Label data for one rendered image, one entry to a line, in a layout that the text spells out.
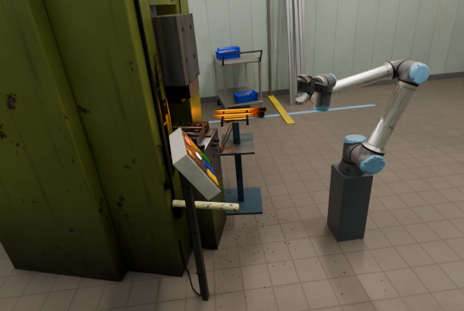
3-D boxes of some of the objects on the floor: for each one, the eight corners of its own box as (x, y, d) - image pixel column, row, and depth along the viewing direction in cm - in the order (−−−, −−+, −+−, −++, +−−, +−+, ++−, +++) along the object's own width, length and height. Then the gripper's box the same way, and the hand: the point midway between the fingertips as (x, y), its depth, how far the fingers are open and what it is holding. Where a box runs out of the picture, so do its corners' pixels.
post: (209, 296, 200) (188, 157, 154) (208, 300, 196) (185, 162, 151) (204, 294, 201) (180, 157, 155) (202, 300, 197) (178, 162, 152)
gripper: (306, 100, 169) (287, 107, 156) (308, 66, 162) (288, 69, 149) (320, 102, 163) (301, 110, 150) (323, 66, 156) (304, 70, 143)
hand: (300, 90), depth 147 cm, fingers open, 14 cm apart
